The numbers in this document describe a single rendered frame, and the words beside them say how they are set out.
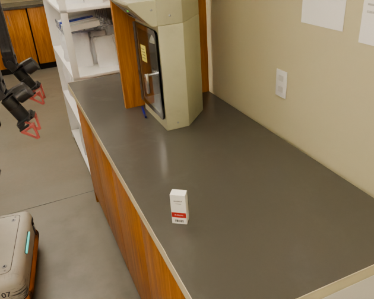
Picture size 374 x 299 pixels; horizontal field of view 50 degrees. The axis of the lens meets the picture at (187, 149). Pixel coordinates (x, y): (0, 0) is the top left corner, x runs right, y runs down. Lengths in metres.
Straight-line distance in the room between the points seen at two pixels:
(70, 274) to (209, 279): 1.58
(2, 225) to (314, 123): 1.88
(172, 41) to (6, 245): 1.46
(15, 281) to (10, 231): 0.40
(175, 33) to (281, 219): 0.88
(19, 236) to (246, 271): 1.65
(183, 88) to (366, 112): 0.79
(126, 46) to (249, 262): 1.30
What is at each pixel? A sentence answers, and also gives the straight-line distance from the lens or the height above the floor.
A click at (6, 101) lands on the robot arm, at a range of 1.81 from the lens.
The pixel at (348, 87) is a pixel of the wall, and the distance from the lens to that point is 1.44.
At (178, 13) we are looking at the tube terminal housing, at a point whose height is 1.45.
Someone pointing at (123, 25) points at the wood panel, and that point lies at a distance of 2.03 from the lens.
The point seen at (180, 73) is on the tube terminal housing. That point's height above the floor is 1.20.
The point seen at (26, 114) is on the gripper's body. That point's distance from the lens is 1.84.
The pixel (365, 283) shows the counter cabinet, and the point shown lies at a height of 0.88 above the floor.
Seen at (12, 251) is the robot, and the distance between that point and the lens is 2.41.
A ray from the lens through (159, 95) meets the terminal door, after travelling 1.78.
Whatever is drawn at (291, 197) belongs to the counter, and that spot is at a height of 0.94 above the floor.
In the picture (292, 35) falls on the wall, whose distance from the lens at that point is 1.63.
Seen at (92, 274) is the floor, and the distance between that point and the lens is 2.52.
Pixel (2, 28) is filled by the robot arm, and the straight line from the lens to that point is 2.18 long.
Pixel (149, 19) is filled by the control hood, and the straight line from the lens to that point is 1.67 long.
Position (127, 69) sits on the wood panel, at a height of 1.15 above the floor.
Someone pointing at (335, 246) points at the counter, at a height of 0.94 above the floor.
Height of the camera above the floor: 1.72
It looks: 28 degrees down
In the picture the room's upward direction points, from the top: 4 degrees counter-clockwise
